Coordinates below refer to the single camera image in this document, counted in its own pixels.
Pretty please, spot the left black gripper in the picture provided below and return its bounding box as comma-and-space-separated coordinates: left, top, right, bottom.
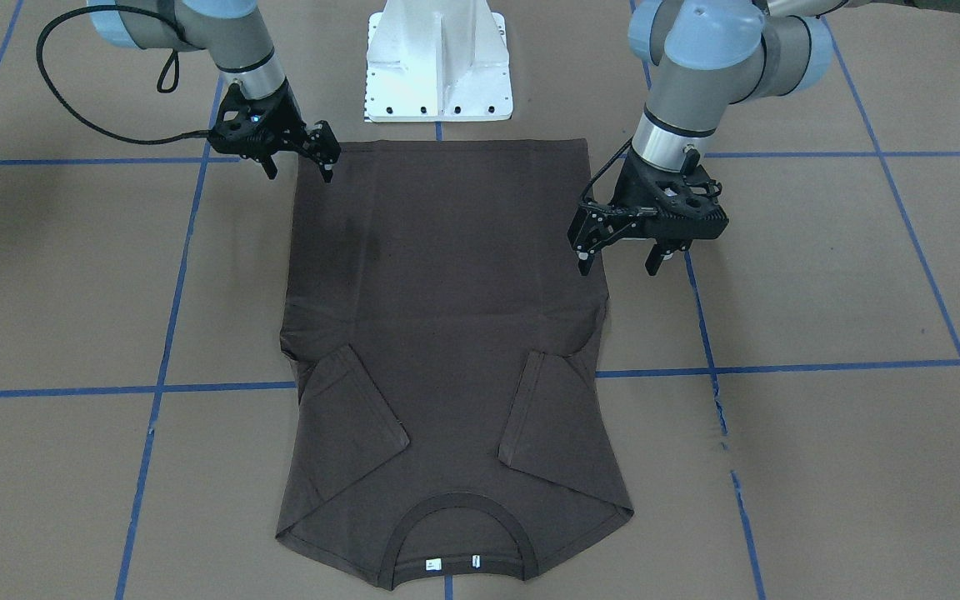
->
567, 153, 730, 277

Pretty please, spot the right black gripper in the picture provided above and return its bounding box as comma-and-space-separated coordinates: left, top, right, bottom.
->
207, 81, 342, 183

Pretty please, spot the dark brown t-shirt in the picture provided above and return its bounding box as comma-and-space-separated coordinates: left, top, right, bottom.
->
275, 139, 633, 590

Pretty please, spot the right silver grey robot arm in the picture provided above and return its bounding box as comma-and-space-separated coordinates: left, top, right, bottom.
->
87, 1, 342, 183

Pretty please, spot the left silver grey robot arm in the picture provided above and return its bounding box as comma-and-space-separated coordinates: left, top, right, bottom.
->
567, 1, 842, 274

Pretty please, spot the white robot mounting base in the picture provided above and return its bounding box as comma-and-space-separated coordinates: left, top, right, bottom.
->
363, 1, 514, 124

